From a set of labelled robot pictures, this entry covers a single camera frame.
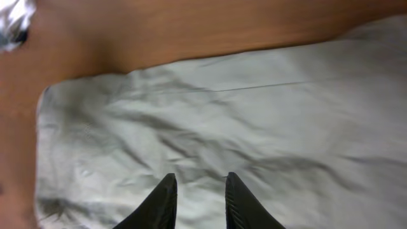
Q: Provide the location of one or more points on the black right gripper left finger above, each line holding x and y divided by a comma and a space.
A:
158, 210

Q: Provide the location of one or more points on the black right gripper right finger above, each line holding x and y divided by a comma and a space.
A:
243, 209

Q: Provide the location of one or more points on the khaki green shorts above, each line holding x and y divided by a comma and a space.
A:
317, 133

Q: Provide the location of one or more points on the white black folded shirt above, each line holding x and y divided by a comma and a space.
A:
15, 21

